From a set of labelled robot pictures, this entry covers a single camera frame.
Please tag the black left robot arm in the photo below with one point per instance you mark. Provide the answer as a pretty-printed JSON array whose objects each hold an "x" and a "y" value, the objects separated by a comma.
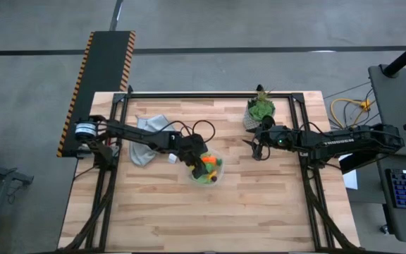
[{"x": 136, "y": 134}]

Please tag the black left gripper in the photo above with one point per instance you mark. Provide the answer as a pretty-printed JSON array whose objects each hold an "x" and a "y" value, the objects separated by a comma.
[{"x": 190, "y": 148}]

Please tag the dark cherry toy with stem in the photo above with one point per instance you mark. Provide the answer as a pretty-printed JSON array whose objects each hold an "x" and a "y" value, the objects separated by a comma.
[{"x": 214, "y": 178}]

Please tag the succulent in patterned pot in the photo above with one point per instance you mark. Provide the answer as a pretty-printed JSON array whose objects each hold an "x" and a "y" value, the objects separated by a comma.
[{"x": 259, "y": 111}]

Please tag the black aluminium rig frame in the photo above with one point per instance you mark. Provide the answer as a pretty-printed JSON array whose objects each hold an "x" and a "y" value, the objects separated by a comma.
[{"x": 206, "y": 95}]

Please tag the black pole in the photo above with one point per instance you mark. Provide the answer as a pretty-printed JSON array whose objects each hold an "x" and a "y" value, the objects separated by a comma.
[{"x": 405, "y": 56}]

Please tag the grey cloth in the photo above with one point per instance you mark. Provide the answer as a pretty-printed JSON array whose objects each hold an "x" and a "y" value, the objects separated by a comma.
[{"x": 139, "y": 155}]

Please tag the orange carrot toy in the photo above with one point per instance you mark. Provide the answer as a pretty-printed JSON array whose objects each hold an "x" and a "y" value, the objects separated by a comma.
[{"x": 210, "y": 159}]

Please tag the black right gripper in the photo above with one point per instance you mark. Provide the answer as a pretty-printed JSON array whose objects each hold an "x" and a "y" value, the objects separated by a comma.
[{"x": 280, "y": 137}]

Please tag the white paper sheet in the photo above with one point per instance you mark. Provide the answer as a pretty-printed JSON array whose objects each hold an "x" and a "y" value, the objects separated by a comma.
[{"x": 351, "y": 178}]

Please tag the small white block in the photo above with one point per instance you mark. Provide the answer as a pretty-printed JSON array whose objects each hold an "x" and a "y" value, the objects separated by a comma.
[{"x": 171, "y": 158}]

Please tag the black hazard-striped floor mat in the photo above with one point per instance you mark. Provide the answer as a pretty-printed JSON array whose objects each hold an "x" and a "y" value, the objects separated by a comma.
[{"x": 104, "y": 70}]

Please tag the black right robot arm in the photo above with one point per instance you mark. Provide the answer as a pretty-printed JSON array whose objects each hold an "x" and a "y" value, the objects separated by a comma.
[{"x": 347, "y": 143}]

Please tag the green round slice toy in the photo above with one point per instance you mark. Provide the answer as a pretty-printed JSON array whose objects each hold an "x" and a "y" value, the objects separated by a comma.
[{"x": 203, "y": 180}]

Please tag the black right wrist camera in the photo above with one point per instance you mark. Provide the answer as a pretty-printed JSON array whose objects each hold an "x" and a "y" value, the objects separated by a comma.
[{"x": 268, "y": 122}]

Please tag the clear plastic tupperware container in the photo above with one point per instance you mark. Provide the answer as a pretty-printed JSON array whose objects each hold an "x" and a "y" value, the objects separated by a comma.
[{"x": 220, "y": 173}]

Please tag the small yellow fruit toy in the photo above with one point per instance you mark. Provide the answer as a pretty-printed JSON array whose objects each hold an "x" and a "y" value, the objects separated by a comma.
[{"x": 212, "y": 174}]

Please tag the grey desk with keyboard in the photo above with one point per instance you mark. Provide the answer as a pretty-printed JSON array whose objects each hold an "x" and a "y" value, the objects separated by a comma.
[{"x": 400, "y": 225}]

